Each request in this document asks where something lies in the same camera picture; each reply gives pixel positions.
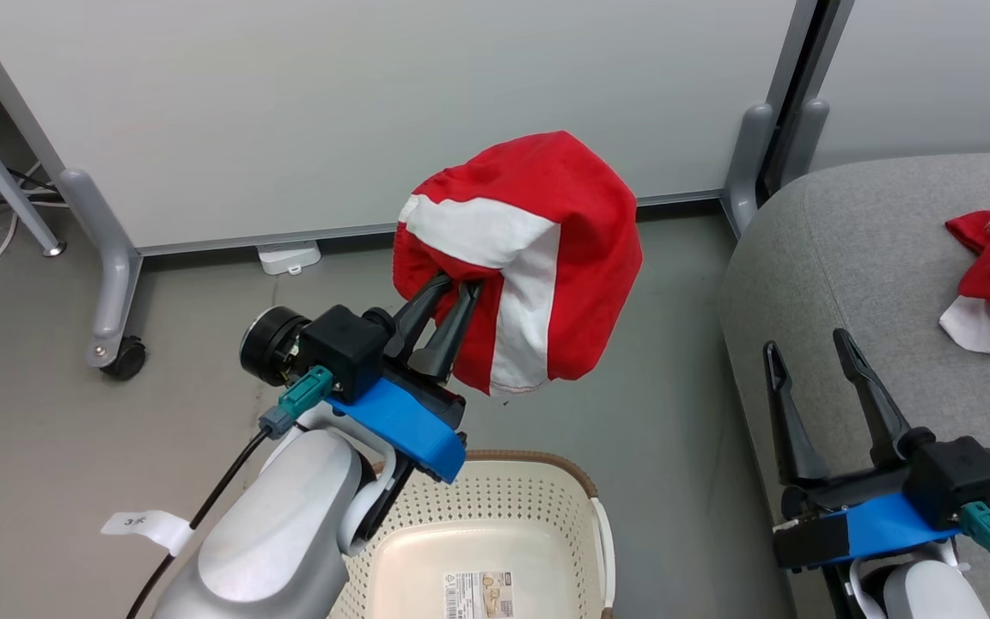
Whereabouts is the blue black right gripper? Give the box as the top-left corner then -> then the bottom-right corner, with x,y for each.
763,328 -> 962,571

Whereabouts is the cream perforated laundry basket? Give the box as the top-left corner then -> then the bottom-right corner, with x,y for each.
327,450 -> 616,619

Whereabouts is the printed basket label sticker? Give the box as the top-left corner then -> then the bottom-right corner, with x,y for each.
443,572 -> 515,619

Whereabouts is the left black cable green plug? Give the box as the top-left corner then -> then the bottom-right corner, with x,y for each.
125,365 -> 334,619

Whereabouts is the white paper cable tag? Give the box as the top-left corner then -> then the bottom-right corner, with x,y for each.
101,509 -> 193,555

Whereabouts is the small white floor box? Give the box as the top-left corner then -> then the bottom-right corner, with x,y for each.
256,242 -> 322,276

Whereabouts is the grey fabric sofa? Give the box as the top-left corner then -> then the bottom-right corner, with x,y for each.
718,153 -> 990,619

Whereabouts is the large white partition panel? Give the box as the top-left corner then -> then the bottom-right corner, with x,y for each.
0,0 -> 822,381

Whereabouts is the black caster wheel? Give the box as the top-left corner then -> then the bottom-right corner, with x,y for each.
104,337 -> 149,381

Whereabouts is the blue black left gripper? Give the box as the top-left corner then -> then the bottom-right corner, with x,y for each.
327,273 -> 484,485

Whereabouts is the red white striped garment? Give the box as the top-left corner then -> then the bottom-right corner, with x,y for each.
392,131 -> 644,396

